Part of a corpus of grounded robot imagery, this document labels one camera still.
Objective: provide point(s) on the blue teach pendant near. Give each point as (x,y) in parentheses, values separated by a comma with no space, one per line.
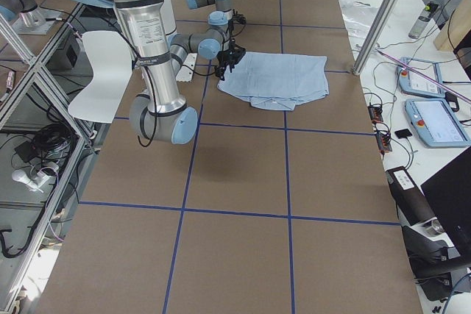
(435,123)

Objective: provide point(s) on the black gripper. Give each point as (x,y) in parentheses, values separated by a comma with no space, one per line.
(227,57)

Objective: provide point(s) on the clear drinking bottle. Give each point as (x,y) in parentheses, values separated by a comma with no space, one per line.
(423,19)

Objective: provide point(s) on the black monitor stand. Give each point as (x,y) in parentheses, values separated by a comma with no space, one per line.
(437,229)

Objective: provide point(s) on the grey aluminium frame post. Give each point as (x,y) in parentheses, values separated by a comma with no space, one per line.
(373,35)

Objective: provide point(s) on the light blue button shirt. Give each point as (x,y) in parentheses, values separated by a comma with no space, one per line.
(279,82)

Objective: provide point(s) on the white curved plastic sheet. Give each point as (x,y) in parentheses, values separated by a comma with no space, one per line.
(111,63)

